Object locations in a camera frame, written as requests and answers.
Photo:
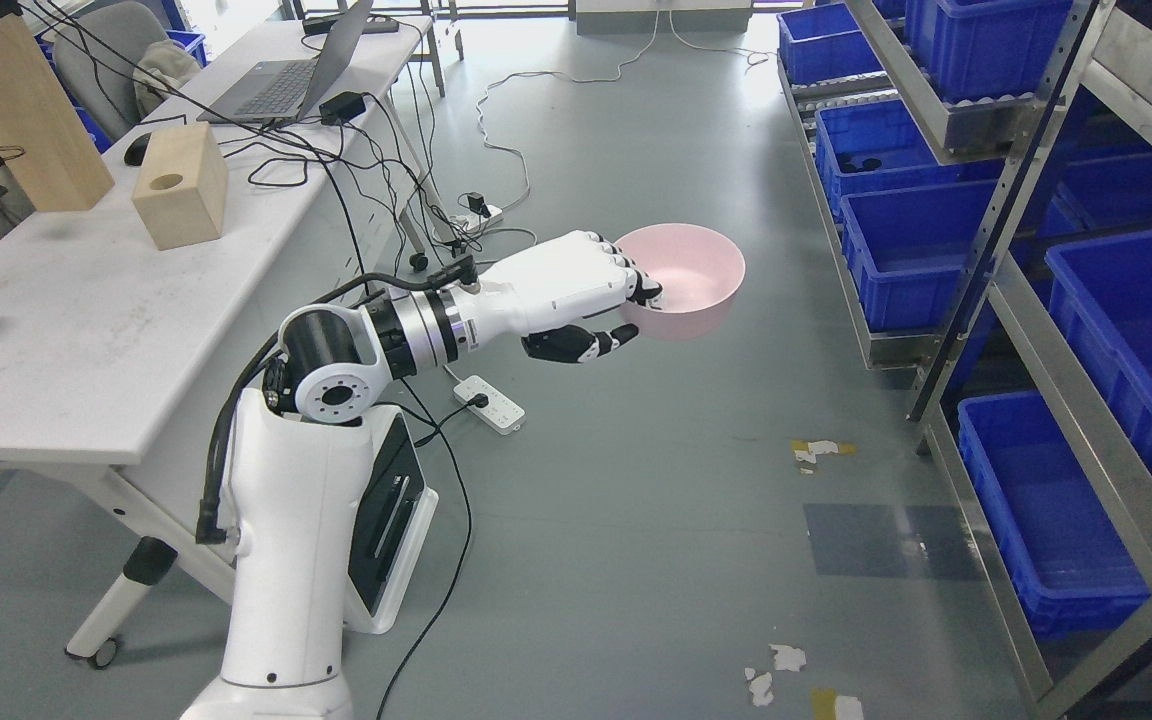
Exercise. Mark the tall wooden block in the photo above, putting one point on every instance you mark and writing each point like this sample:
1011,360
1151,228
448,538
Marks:
60,169

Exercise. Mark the black power adapter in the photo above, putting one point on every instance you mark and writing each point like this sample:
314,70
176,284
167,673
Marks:
341,109

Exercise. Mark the white desk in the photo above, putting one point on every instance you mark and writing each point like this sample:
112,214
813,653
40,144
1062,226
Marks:
115,356

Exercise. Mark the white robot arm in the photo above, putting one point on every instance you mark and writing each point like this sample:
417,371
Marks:
296,479

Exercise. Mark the steel shelf rack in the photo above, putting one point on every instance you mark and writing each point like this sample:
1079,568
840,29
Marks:
1027,319

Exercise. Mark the grey laptop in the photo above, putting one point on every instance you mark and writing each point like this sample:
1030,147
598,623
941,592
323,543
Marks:
285,90

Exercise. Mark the small wooden block with hole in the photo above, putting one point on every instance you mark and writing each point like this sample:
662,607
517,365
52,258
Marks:
181,192

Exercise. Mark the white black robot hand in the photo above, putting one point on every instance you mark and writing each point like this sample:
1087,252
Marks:
539,293

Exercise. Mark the white power strip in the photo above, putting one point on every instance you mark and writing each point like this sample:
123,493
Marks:
490,405

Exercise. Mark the grey office chair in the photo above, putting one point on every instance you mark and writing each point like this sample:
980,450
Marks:
120,64

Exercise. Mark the pink ikea bowl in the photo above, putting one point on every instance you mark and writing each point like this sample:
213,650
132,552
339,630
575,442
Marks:
700,270

